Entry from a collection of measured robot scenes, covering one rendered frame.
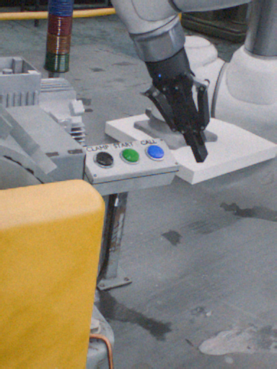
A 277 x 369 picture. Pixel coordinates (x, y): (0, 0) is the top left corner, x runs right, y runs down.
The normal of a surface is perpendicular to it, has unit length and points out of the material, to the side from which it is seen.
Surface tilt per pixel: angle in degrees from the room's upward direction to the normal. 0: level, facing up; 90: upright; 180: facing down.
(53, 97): 88
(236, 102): 89
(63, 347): 90
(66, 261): 90
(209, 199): 0
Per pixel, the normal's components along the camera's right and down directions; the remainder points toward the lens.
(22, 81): 0.51, 0.47
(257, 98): -0.24, 0.52
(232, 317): 0.13, -0.87
